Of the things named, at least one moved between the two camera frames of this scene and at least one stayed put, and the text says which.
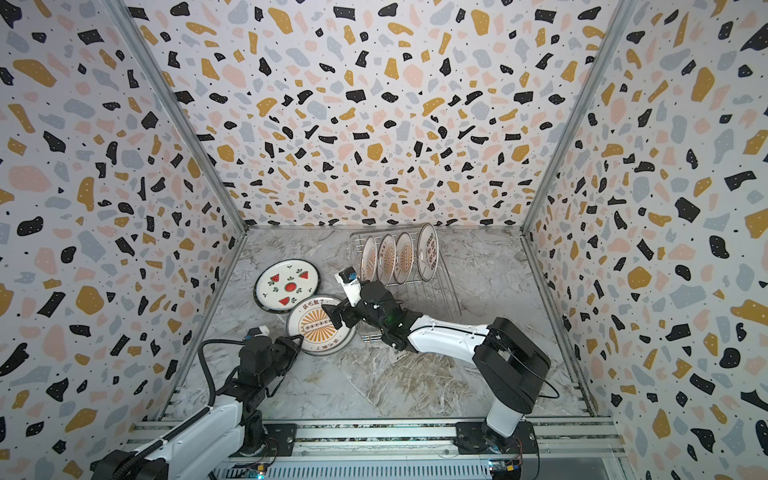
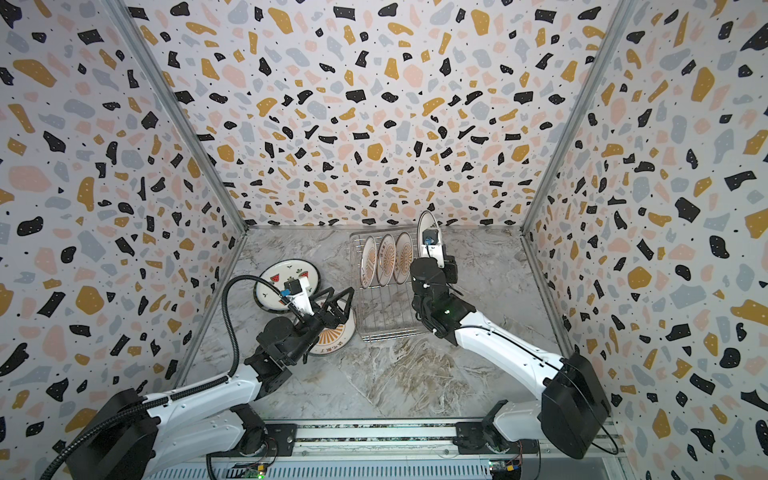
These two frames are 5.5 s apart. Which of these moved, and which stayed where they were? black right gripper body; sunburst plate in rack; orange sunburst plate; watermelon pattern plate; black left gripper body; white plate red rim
Moved: black left gripper body; black right gripper body
Stayed: sunburst plate in rack; orange sunburst plate; white plate red rim; watermelon pattern plate
